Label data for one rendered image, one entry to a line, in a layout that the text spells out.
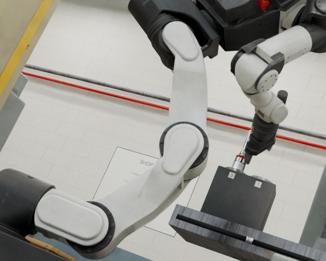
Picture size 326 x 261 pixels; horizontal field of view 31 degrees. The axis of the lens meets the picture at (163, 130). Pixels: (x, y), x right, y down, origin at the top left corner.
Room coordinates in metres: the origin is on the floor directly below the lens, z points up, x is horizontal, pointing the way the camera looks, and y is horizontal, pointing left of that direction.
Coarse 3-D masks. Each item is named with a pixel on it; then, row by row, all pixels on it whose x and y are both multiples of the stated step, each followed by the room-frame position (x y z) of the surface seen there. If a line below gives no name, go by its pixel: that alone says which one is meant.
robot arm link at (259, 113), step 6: (282, 90) 1.79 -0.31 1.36; (282, 96) 1.77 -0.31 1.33; (252, 102) 1.81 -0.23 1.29; (258, 108) 1.80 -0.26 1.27; (258, 114) 1.83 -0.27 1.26; (264, 114) 1.80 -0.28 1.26; (258, 120) 1.84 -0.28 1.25; (264, 120) 1.82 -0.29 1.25; (270, 120) 1.80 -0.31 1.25; (258, 126) 1.85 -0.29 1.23; (264, 126) 1.83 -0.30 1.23; (270, 126) 1.83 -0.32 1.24; (276, 126) 1.84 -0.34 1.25
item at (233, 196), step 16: (224, 176) 2.07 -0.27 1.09; (240, 176) 2.05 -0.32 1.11; (256, 176) 2.06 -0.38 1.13; (208, 192) 2.08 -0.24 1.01; (224, 192) 2.07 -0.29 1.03; (240, 192) 2.05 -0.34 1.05; (256, 192) 2.03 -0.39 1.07; (272, 192) 2.01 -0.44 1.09; (208, 208) 2.08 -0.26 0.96; (224, 208) 2.06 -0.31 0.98; (240, 208) 2.04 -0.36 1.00; (256, 208) 2.02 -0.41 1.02; (240, 224) 2.04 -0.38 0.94; (256, 224) 2.02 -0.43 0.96
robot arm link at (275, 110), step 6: (270, 90) 1.70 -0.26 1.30; (276, 96) 1.70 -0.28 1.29; (270, 102) 1.70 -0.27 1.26; (276, 102) 1.70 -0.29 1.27; (282, 102) 1.71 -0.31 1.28; (264, 108) 1.72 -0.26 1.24; (270, 108) 1.71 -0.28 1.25; (276, 108) 1.71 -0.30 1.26; (282, 108) 1.73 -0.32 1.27; (270, 114) 1.73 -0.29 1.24; (276, 114) 1.74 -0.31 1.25; (282, 114) 1.76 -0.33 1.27; (276, 120) 1.77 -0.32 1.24; (282, 120) 1.79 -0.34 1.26
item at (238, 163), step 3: (234, 159) 2.12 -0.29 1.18; (237, 159) 2.10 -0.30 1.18; (240, 159) 2.10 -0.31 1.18; (243, 159) 2.10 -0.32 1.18; (234, 162) 2.11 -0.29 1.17; (237, 162) 2.10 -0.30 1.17; (240, 162) 2.10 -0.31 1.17; (243, 162) 2.10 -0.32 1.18; (234, 165) 2.11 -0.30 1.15; (237, 165) 2.10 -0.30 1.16; (240, 165) 2.10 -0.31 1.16; (243, 165) 2.10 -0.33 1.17; (237, 168) 2.10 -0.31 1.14; (240, 168) 2.10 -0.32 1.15; (243, 168) 2.11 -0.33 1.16
